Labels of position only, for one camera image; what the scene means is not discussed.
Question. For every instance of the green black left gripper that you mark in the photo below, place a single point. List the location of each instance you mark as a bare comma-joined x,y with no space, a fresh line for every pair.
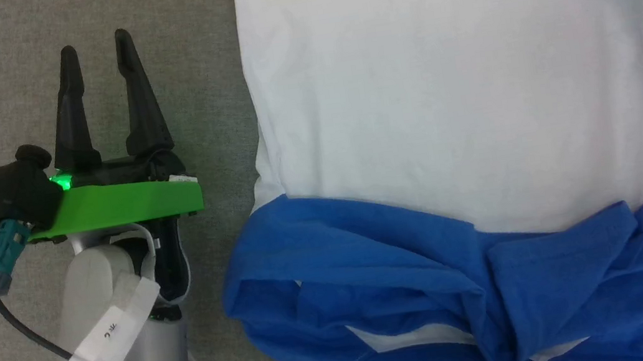
123,202

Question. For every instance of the blue and white garment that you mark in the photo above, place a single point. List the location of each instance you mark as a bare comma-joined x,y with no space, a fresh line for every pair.
441,94

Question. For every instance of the white label tape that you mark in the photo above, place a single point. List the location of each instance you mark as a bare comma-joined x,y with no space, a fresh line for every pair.
113,329

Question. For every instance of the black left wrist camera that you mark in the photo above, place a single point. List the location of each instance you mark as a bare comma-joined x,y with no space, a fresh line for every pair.
11,189

